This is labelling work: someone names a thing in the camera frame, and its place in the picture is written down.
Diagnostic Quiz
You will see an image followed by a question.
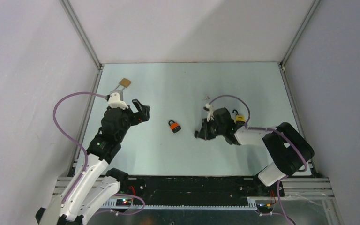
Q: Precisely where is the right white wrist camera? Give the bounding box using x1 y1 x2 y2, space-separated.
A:
204 103 214 122

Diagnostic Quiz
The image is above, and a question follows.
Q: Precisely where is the left aluminium frame post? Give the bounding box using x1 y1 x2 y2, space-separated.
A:
59 0 102 70

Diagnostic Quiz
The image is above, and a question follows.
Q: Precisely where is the yellow padlock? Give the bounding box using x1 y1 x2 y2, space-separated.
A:
232 109 246 125

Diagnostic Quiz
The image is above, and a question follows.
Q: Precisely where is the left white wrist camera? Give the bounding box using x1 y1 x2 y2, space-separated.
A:
107 90 129 110

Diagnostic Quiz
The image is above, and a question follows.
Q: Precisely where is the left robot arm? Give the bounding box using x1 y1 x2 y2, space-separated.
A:
36 99 150 225

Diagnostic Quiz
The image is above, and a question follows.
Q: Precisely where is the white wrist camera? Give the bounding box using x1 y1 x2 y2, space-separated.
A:
107 90 129 110
204 103 214 122

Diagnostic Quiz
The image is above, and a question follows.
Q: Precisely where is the right aluminium frame post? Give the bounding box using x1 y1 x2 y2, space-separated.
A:
280 0 322 69

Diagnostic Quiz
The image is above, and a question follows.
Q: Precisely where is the controller board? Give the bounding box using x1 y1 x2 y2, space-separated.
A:
256 203 273 216
116 198 133 207

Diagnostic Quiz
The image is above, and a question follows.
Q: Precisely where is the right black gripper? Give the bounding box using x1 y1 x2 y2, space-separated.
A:
197 117 225 140

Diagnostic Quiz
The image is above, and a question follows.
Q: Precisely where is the right controller board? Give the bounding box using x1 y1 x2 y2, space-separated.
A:
256 203 273 216

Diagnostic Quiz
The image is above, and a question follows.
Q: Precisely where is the left controller board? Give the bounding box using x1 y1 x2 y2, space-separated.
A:
116 198 133 207

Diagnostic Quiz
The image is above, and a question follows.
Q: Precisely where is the aluminium frame post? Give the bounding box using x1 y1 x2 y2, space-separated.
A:
280 0 322 69
59 0 102 70

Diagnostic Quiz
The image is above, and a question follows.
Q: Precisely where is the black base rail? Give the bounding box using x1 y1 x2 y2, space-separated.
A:
119 176 285 207

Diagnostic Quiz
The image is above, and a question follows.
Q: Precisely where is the brass padlock long shackle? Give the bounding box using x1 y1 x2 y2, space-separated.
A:
114 78 132 91

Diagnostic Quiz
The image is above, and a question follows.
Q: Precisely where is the orange black padlock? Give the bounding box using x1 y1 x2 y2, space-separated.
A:
168 120 181 134

